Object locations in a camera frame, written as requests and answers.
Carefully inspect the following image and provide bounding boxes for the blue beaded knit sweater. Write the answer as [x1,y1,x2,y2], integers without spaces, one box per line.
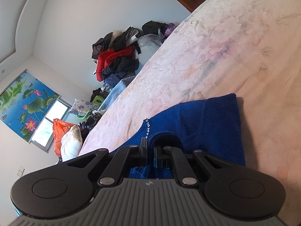
[123,93,245,166]

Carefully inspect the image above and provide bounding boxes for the dark clothes pile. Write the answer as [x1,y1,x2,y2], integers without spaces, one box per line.
[91,27,141,81]

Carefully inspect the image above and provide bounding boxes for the leopard print garment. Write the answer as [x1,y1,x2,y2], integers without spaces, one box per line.
[81,112,102,131]

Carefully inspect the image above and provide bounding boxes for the floral print pillow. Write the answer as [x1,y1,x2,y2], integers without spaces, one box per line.
[68,99,98,116]

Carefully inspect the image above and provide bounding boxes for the light blue knit blanket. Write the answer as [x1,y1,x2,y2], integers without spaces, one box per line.
[98,76,135,112]

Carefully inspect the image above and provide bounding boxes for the green and black bag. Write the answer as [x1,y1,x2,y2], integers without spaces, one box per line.
[90,88,110,105]

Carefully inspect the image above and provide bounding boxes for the orange plastic bag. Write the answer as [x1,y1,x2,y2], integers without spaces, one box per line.
[52,118,74,157]

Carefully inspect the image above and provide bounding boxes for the red garment on pile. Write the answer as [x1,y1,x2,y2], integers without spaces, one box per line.
[95,46,135,82]

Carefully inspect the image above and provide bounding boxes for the clear plastic storage bag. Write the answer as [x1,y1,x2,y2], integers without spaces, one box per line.
[137,34,162,61]

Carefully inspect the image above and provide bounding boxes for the lotus print roller blind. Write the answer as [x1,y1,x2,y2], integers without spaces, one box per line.
[1,71,59,142]

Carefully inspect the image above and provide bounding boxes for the black bag on pile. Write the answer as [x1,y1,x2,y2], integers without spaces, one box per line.
[142,21,168,35]

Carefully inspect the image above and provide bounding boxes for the purple cloth bundle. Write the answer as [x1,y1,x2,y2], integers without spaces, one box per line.
[163,23,177,38]

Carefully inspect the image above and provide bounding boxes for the pink bed blanket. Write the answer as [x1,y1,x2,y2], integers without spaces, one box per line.
[81,0,300,225]

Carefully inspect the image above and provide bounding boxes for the window with metal frame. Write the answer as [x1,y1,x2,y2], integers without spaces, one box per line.
[30,98,71,153]

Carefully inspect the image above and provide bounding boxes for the white wall switch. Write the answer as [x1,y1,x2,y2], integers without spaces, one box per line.
[17,166,25,178]

